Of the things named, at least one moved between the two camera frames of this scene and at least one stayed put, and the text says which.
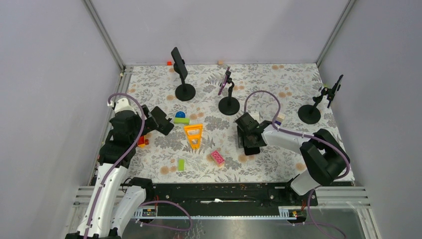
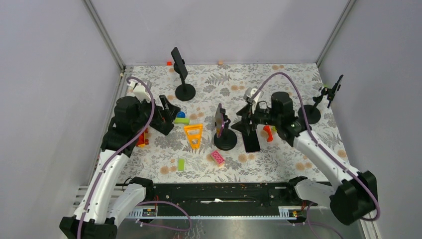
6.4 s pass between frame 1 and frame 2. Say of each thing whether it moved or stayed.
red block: stayed
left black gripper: moved
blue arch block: stayed
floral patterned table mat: stayed
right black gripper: moved
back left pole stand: stayed
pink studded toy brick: stayed
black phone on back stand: stayed
